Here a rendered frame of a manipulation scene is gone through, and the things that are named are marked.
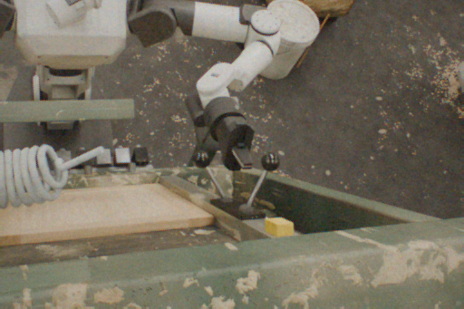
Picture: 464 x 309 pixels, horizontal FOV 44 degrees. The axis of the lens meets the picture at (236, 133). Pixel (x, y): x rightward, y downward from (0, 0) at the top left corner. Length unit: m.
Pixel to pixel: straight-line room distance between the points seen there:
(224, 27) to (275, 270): 1.03
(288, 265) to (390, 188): 2.63
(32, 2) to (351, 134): 2.16
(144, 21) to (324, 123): 1.87
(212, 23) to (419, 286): 1.02
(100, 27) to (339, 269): 1.02
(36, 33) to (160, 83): 1.64
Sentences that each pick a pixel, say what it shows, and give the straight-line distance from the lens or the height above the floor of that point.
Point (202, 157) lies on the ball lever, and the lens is 1.16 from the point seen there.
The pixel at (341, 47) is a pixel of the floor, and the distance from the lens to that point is 3.59.
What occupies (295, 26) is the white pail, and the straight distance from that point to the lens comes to 3.04.
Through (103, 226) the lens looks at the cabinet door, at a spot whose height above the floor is 1.37.
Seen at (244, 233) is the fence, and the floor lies 1.52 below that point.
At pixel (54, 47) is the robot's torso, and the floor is 1.29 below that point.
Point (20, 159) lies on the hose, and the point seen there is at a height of 1.89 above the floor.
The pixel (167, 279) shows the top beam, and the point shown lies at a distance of 0.53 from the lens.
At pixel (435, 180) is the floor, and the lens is 3.37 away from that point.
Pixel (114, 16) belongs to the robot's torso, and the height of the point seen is 1.34.
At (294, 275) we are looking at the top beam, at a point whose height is 1.94.
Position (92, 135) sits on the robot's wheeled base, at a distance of 2.63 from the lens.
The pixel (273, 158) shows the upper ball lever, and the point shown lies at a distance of 1.08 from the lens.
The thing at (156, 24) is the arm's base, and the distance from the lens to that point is 1.49.
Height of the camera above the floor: 2.45
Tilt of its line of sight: 56 degrees down
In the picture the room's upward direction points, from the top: 29 degrees clockwise
